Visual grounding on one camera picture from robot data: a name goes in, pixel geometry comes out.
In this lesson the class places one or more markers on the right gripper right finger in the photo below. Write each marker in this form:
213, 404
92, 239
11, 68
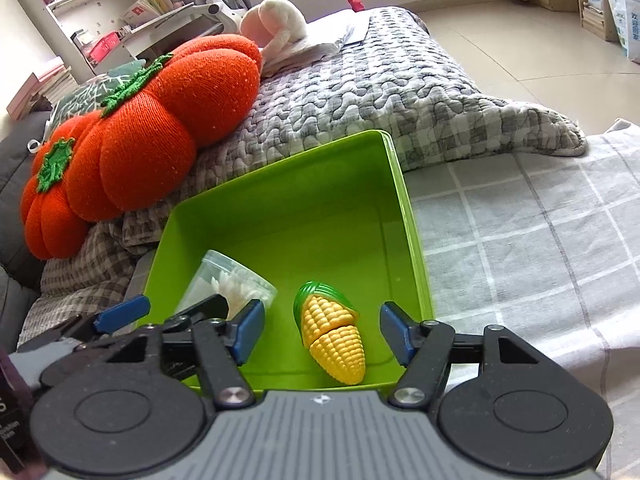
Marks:
427, 350

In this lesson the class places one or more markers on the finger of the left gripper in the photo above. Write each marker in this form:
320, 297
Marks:
215, 306
89, 327

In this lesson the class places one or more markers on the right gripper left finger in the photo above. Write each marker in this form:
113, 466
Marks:
213, 351

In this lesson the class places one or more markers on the clear cotton swab jar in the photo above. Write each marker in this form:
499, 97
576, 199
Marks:
219, 274

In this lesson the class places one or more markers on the toy corn cob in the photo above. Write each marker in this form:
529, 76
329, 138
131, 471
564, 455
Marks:
327, 325

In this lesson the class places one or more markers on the dark grey sofa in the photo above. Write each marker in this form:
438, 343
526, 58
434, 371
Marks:
20, 270

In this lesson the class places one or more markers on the small orange pumpkin cushion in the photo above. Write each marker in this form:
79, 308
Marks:
52, 230

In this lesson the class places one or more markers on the green plastic bin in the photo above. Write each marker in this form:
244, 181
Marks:
339, 214

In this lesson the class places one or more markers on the grey checked bed sheet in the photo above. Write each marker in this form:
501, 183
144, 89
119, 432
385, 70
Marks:
547, 247

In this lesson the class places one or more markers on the large orange pumpkin cushion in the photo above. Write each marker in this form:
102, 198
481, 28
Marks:
143, 141

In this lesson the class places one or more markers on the green patterned pillow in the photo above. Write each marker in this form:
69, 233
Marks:
89, 96

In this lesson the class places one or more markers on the pink book stack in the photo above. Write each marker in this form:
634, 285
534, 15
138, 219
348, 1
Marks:
52, 82

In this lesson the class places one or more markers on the grey quilted blanket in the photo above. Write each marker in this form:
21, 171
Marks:
398, 79

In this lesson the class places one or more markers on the pink white plush toy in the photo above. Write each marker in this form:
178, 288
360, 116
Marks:
273, 25

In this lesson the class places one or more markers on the white bookshelf with books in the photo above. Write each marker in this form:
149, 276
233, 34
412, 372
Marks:
95, 36

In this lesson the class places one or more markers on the white paper shopping bag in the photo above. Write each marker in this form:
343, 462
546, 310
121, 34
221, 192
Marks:
626, 14

